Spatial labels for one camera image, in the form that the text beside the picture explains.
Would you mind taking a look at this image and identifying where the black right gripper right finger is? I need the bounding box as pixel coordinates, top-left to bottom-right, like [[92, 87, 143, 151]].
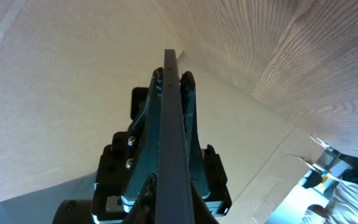
[[180, 71, 210, 199]]

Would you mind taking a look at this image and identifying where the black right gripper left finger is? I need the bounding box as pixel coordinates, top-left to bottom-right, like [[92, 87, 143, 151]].
[[121, 68, 163, 212]]

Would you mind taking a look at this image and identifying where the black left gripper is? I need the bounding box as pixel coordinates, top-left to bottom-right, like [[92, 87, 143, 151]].
[[53, 87, 232, 223]]

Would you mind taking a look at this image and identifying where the Galaxy smartphone blue screen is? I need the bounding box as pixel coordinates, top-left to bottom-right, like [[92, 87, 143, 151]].
[[155, 49, 195, 224]]

